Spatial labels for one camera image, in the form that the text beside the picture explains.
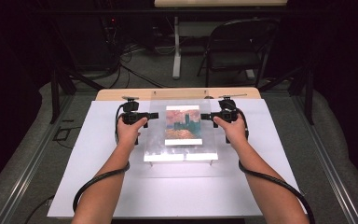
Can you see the aluminium rail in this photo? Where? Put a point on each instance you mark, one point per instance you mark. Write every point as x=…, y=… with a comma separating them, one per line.
x=21, y=183
x=332, y=183

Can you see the black folding chair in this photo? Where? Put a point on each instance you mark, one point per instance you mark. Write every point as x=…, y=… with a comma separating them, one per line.
x=233, y=59

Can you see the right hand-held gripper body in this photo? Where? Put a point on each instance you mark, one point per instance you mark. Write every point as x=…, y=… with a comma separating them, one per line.
x=227, y=115

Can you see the white-legged desk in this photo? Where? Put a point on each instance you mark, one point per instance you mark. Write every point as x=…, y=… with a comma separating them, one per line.
x=176, y=46

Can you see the black metal stand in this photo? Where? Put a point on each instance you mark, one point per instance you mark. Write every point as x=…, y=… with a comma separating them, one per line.
x=308, y=99
x=54, y=99

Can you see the black metal crossbar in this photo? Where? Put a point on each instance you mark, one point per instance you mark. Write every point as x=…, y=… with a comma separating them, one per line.
x=105, y=11

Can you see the person's left hand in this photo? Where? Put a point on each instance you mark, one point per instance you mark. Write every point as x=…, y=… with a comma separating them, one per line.
x=127, y=132

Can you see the clear acrylic photo frame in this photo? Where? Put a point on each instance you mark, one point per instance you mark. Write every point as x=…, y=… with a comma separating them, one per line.
x=155, y=140

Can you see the wooden table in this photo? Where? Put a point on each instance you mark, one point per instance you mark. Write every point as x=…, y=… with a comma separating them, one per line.
x=174, y=93

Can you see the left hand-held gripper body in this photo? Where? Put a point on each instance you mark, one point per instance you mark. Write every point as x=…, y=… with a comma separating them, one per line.
x=132, y=117

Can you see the painting print with white border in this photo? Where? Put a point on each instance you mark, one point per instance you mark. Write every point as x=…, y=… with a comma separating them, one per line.
x=183, y=124

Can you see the person's right hand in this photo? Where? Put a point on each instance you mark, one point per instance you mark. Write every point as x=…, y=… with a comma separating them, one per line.
x=234, y=130

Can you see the white board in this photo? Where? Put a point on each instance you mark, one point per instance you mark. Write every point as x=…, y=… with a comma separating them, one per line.
x=183, y=193

